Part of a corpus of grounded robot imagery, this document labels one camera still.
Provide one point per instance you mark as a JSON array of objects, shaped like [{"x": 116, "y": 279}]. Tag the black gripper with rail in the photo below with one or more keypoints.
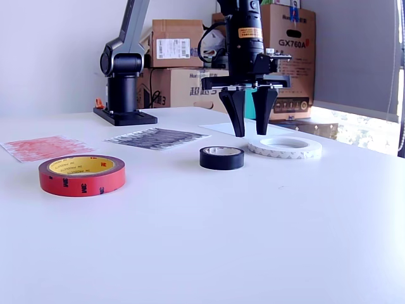
[{"x": 245, "y": 68}]

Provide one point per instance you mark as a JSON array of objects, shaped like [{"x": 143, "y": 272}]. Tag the white tape roll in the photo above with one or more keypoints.
[{"x": 284, "y": 154}]

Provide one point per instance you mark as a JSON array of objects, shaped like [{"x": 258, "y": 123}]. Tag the black tape roll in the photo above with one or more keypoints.
[{"x": 218, "y": 163}]

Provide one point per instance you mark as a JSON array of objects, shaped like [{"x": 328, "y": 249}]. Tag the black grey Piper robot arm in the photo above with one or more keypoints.
[{"x": 121, "y": 92}]

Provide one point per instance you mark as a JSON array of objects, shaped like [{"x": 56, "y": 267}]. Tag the red 3M tape roll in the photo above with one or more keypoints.
[{"x": 77, "y": 187}]

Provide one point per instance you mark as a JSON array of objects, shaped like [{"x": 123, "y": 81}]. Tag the teal box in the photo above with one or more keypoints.
[{"x": 250, "y": 107}]

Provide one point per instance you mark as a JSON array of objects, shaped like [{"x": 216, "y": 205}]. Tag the plain white paper sheet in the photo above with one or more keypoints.
[{"x": 218, "y": 127}]

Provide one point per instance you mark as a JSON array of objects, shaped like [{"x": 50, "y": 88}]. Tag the large GX760A cardboard box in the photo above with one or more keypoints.
[{"x": 297, "y": 69}]

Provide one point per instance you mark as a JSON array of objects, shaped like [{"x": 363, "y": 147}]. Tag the cardboard box blue print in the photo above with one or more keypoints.
[{"x": 177, "y": 92}]

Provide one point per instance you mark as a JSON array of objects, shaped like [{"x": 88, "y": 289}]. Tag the white plastic bag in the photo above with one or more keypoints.
[{"x": 215, "y": 41}]

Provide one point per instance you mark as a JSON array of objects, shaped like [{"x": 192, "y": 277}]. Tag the black scribbled paper sheet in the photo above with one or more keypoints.
[{"x": 152, "y": 139}]

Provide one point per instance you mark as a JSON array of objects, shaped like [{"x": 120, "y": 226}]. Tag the small cardboard box shipping label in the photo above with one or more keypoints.
[{"x": 177, "y": 30}]

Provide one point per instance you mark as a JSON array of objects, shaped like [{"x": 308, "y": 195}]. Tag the green white small box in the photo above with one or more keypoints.
[{"x": 278, "y": 2}]

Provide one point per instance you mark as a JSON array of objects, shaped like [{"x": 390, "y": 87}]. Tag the grey roller blind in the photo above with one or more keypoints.
[{"x": 351, "y": 47}]

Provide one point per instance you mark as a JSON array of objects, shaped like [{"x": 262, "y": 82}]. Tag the orange clamp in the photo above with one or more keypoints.
[{"x": 98, "y": 103}]

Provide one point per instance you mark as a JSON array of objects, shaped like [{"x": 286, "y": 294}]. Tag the red scribbled paper sheet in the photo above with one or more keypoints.
[{"x": 42, "y": 147}]

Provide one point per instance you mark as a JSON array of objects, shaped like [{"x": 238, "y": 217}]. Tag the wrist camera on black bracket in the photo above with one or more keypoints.
[{"x": 280, "y": 56}]

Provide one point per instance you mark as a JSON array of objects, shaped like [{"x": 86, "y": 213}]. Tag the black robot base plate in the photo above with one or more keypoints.
[{"x": 129, "y": 117}]

